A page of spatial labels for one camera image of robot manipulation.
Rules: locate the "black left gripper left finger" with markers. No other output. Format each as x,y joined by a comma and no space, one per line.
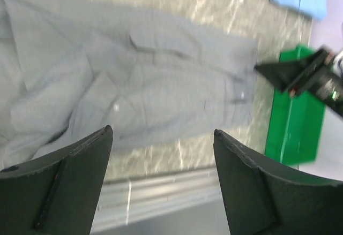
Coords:
57,193

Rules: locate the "aluminium mounting rail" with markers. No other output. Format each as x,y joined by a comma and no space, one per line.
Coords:
129,201

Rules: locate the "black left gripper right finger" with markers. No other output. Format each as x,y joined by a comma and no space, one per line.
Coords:
262,196

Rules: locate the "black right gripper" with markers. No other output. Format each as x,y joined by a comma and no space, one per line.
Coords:
320,74

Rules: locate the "green plastic tray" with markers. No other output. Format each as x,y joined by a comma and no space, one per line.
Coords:
294,129

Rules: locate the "grey long sleeve shirt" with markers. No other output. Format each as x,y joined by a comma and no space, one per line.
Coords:
71,67

